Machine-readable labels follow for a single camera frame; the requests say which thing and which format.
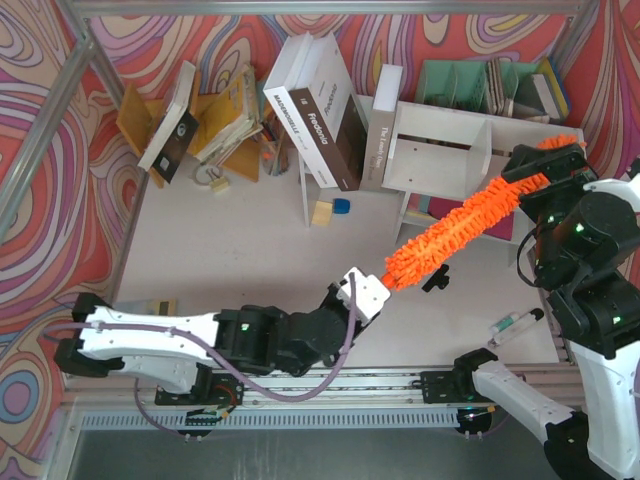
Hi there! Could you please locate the teal file organizer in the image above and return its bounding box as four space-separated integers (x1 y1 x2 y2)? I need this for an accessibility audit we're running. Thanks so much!
414 58 571 124

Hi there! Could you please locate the black binder clip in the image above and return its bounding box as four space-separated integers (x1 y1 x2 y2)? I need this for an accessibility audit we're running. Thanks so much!
422 264 450 293

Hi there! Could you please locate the orange microfiber duster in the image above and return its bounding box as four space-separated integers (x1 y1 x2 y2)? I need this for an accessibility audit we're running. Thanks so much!
381 135 584 290

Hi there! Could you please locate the tape ring with clip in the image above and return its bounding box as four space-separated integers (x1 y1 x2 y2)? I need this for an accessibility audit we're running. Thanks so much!
192 163 231 195

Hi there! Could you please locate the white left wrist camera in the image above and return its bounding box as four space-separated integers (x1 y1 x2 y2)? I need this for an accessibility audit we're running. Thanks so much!
336 267 391 327

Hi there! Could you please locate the grey upright book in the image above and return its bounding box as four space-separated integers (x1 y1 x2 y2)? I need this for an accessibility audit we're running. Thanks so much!
360 64 403 191

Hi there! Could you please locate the large white brown book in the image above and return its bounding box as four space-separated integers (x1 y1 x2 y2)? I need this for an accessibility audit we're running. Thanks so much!
263 33 368 191

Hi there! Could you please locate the white glue tube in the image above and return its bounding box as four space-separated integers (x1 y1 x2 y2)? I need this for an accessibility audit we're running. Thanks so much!
487 308 544 348

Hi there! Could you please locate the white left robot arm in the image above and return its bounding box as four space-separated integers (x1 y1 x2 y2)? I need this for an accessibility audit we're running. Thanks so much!
54 278 383 400

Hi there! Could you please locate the clear pen cup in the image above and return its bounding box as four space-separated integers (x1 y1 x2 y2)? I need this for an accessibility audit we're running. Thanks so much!
260 137 290 177

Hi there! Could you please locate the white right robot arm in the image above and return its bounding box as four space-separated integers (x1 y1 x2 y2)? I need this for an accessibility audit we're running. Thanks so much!
453 144 639 479

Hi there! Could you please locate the yellow sticky note pad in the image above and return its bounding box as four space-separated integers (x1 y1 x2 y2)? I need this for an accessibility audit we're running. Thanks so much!
311 200 333 227

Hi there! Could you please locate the white black leaning book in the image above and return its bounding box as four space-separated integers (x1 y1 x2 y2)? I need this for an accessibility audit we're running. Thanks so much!
138 61 199 183

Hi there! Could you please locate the beige digital timer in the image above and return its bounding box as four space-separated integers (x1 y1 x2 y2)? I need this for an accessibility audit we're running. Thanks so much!
114 298 177 316

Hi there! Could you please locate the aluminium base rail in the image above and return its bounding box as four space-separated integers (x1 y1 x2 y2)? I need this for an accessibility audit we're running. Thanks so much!
64 367 556 409

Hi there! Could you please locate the white wooden bookshelf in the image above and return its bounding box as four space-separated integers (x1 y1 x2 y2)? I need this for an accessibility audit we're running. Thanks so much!
383 102 584 244

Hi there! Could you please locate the magenta folder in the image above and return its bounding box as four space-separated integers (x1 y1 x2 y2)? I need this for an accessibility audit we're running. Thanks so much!
427 197 514 241

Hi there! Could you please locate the blue small cube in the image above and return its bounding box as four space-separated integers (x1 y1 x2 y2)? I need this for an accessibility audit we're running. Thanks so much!
332 198 351 215

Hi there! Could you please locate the wooden book stand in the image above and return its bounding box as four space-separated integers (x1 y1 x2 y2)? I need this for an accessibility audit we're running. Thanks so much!
116 61 260 186

